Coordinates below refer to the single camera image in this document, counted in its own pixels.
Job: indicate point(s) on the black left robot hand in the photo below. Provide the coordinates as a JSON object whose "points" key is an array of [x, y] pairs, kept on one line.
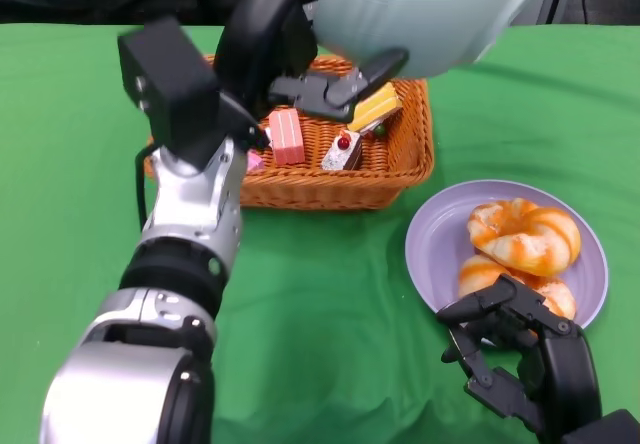
{"points": [[260, 39]]}

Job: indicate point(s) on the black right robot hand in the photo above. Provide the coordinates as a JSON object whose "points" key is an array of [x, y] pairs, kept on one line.
{"points": [[565, 374]]}

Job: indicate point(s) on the salmon pink cake slice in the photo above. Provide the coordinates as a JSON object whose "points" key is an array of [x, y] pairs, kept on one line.
{"points": [[286, 136]]}

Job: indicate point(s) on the orange striped croissant bread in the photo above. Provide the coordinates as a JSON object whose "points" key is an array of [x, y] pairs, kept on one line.
{"points": [[480, 271]]}

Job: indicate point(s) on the yellow cake slice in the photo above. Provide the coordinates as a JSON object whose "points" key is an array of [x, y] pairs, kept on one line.
{"points": [[377, 106]]}

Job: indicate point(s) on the dark chocolate cake piece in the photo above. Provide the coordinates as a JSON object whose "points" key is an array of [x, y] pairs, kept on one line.
{"points": [[342, 153]]}

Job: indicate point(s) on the grey round bowl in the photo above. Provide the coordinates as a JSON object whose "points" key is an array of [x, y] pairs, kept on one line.
{"points": [[425, 9]]}

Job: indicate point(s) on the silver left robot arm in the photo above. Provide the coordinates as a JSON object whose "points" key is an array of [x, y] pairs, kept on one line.
{"points": [[190, 224]]}

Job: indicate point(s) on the orange wicker basket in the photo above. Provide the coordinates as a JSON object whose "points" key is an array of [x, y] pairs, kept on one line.
{"points": [[325, 189]]}

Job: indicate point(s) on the lavender round plate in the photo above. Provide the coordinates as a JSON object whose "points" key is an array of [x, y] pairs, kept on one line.
{"points": [[435, 244]]}

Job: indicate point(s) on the green tablecloth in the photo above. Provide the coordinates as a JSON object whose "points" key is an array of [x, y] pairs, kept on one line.
{"points": [[525, 114]]}

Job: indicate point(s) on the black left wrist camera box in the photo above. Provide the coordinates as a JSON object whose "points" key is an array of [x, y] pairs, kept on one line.
{"points": [[170, 94]]}

